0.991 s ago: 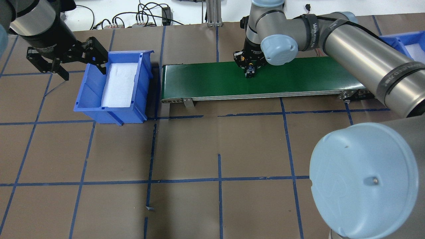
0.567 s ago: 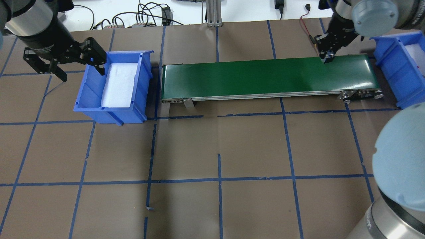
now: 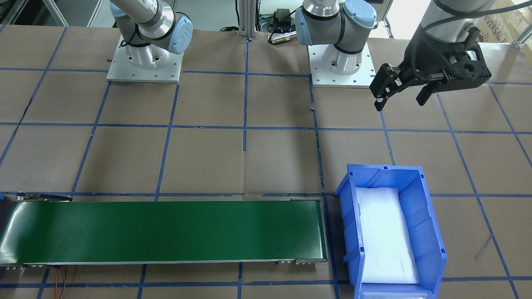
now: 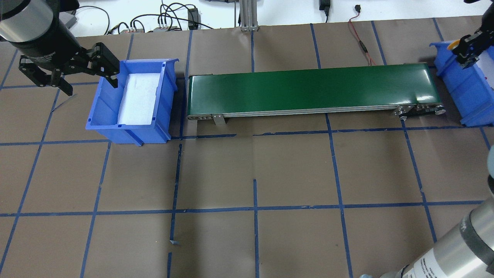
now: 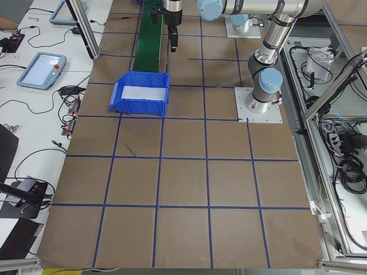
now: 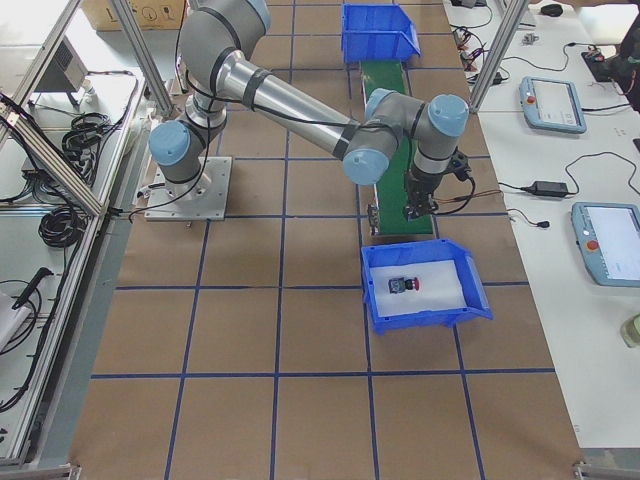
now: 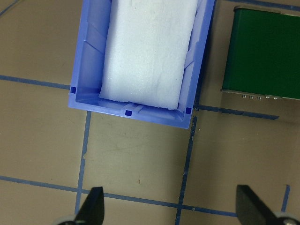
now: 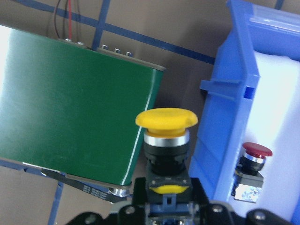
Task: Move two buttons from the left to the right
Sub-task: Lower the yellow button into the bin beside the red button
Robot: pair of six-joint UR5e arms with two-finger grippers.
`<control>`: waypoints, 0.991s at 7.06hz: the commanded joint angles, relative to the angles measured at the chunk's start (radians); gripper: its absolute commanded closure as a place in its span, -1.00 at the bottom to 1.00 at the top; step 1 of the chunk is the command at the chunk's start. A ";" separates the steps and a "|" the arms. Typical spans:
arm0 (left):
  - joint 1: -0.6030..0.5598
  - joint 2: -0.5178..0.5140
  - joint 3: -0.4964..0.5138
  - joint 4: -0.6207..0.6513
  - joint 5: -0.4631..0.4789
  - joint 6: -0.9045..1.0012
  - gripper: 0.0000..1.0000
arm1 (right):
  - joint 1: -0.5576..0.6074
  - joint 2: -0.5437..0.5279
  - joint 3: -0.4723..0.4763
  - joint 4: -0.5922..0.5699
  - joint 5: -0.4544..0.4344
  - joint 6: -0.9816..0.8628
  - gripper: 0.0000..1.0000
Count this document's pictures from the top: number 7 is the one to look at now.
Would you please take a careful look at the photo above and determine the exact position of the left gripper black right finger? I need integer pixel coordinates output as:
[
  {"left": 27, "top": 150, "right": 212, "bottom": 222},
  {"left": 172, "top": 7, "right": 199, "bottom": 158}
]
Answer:
[{"left": 235, "top": 185, "right": 278, "bottom": 225}]

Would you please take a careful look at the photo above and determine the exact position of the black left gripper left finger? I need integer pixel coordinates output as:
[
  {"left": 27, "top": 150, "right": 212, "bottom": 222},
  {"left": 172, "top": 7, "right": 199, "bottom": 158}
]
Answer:
[{"left": 74, "top": 187, "right": 105, "bottom": 225}]

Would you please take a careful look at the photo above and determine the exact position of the white foam pad far bin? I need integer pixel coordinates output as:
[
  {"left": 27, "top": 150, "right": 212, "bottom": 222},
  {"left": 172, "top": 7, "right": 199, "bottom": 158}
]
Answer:
[{"left": 99, "top": 0, "right": 197, "bottom": 110}]

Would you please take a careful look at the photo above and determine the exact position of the green conveyor belt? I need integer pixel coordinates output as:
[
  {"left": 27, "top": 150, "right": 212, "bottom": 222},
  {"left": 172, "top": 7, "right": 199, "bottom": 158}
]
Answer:
[{"left": 222, "top": 7, "right": 300, "bottom": 100}]

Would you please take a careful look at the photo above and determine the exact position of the far blue plastic bin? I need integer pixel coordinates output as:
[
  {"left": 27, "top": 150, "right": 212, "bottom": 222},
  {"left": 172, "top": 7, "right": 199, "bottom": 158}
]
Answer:
[{"left": 68, "top": 0, "right": 215, "bottom": 128}]

